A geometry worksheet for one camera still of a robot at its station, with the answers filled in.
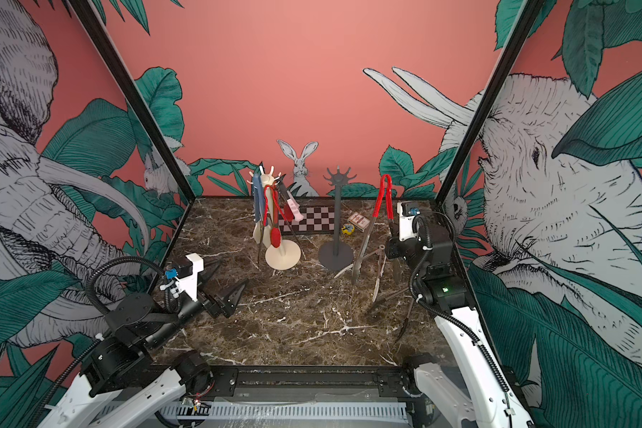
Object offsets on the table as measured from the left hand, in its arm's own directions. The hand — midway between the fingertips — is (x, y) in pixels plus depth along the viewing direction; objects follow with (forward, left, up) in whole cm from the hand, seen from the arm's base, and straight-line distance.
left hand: (235, 268), depth 60 cm
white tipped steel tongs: (+16, -42, -32) cm, 55 cm away
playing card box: (+39, -36, -32) cm, 62 cm away
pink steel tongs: (+24, -12, -6) cm, 28 cm away
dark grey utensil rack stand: (+23, -26, -33) cm, 48 cm away
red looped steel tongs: (+37, -42, -35) cm, 66 cm away
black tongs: (-4, -47, -34) cm, 58 cm away
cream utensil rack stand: (+23, -3, -34) cm, 41 cm away
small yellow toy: (+36, -32, -33) cm, 59 cm away
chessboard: (+40, -19, -32) cm, 55 cm away
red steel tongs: (+23, -10, -6) cm, 26 cm away
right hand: (+14, -38, 0) cm, 41 cm away
